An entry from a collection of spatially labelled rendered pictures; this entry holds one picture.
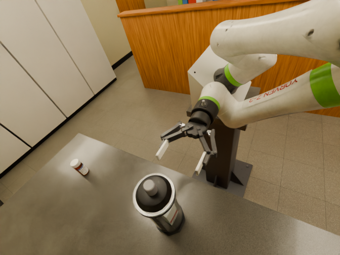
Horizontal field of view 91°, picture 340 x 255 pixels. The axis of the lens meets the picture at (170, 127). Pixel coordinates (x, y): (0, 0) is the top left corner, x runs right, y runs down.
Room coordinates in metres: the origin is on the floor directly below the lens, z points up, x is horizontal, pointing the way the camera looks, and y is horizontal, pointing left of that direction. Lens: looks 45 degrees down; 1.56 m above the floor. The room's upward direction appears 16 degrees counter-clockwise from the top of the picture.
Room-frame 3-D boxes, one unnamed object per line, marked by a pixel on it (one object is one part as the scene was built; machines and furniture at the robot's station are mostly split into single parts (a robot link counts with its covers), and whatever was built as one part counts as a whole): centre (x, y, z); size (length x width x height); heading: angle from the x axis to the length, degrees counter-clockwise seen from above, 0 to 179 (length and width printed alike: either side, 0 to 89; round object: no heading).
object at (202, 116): (0.40, -0.09, 1.12); 0.09 x 0.08 x 0.07; 140
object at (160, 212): (0.19, 0.08, 1.06); 0.11 x 0.11 x 0.21
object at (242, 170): (0.71, -0.34, 0.45); 0.48 x 0.48 x 0.90; 48
